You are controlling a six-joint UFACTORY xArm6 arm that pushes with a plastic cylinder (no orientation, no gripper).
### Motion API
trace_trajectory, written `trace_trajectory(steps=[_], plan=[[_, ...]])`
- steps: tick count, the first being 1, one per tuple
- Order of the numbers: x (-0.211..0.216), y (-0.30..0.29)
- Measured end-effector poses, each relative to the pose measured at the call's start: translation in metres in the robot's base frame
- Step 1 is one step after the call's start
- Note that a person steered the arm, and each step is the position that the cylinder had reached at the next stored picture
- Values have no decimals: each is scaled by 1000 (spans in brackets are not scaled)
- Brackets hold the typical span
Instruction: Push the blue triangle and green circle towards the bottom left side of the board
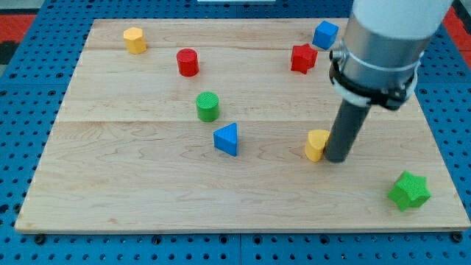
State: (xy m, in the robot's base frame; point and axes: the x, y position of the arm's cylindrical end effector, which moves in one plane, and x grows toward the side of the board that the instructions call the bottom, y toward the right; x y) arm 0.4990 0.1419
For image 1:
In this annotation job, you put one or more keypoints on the green cylinder block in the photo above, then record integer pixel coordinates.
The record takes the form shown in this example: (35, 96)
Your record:
(207, 106)

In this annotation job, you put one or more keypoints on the light wooden board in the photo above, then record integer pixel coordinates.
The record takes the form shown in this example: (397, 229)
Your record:
(128, 154)

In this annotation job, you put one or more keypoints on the blue triangle block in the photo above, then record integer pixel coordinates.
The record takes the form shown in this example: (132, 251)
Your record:
(226, 139)

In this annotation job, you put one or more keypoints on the yellow hexagon block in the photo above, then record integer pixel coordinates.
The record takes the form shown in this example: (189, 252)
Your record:
(134, 40)

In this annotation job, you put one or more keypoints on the yellow heart block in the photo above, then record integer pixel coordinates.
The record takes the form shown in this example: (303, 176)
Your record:
(315, 144)

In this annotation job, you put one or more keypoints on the red cylinder block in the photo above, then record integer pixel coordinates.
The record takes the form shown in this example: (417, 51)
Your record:
(187, 61)

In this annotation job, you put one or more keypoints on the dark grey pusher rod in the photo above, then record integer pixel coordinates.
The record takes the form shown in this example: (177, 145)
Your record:
(347, 125)

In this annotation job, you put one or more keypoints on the green star block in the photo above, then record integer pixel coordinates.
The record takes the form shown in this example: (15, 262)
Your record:
(409, 191)

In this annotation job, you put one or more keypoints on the blue cube block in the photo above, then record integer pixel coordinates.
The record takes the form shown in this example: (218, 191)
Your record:
(325, 35)

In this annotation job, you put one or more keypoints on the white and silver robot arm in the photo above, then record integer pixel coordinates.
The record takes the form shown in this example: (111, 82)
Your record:
(377, 59)

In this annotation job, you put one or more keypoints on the red star block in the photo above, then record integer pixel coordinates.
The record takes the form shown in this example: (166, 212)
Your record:
(303, 58)

